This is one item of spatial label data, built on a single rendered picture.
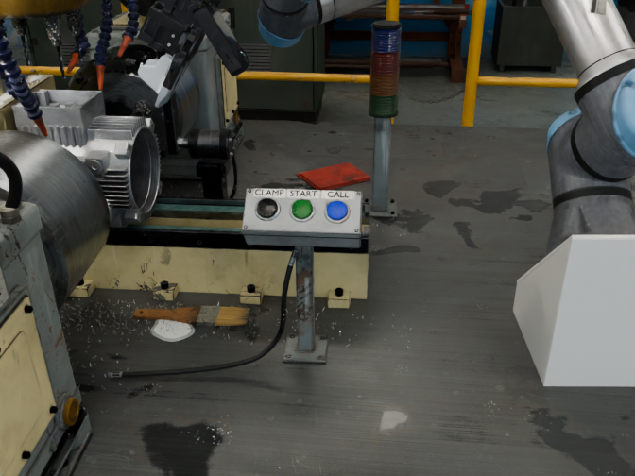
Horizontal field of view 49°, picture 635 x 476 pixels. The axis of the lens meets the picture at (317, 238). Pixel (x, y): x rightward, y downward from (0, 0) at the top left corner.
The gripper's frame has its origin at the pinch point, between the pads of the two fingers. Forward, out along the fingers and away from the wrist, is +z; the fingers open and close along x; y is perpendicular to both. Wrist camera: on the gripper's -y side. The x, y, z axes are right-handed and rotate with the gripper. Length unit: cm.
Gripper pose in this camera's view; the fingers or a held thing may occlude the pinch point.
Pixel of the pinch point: (163, 101)
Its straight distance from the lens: 117.3
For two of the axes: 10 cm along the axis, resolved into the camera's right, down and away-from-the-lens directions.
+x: -0.8, 4.8, -8.7
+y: -8.7, -4.7, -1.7
